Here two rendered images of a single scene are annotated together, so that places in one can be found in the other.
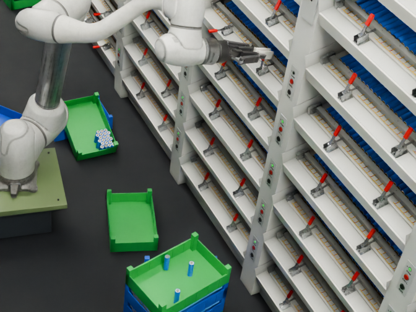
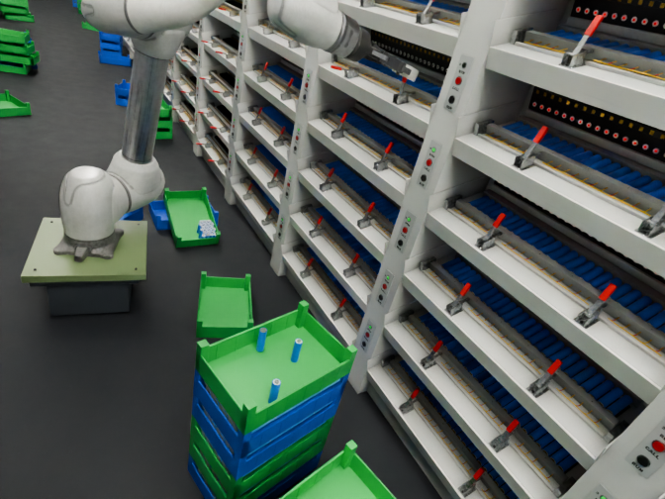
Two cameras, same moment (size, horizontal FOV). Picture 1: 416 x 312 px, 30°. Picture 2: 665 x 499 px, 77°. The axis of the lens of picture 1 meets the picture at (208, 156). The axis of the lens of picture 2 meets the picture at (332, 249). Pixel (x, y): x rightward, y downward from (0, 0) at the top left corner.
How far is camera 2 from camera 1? 1.69 m
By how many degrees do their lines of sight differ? 11
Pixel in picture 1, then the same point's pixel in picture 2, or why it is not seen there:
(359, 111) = (608, 75)
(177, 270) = (277, 352)
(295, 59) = (469, 43)
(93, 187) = (188, 271)
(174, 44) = not seen: outside the picture
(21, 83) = not seen: hidden behind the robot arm
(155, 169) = (255, 261)
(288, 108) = (445, 127)
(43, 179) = (124, 248)
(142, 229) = (237, 315)
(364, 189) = (607, 212)
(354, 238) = (564, 304)
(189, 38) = not seen: outside the picture
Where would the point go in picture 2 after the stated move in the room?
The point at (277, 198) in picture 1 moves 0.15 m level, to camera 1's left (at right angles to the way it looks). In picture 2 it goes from (410, 265) to (359, 254)
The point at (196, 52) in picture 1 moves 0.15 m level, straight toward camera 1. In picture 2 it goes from (329, 15) to (328, 19)
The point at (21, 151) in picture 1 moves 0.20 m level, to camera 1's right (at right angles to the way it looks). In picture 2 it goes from (90, 202) to (153, 216)
